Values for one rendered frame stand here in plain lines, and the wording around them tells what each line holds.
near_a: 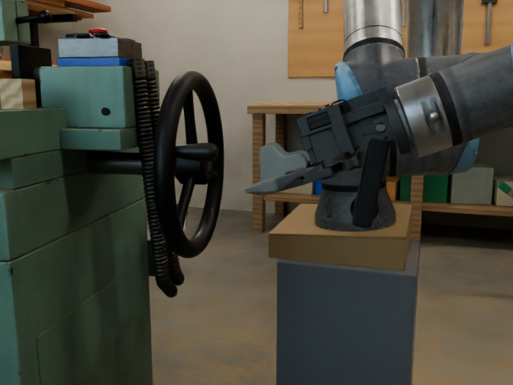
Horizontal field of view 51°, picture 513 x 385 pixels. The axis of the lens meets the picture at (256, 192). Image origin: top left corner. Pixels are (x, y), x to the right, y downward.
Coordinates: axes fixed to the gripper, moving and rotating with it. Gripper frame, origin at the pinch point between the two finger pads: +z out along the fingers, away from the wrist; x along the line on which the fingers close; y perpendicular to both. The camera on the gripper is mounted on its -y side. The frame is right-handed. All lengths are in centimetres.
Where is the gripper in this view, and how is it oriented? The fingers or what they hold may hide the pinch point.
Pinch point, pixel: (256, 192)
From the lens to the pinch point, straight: 69.7
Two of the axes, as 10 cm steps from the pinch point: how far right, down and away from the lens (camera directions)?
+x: -2.0, 1.8, -9.6
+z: -9.2, 3.1, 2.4
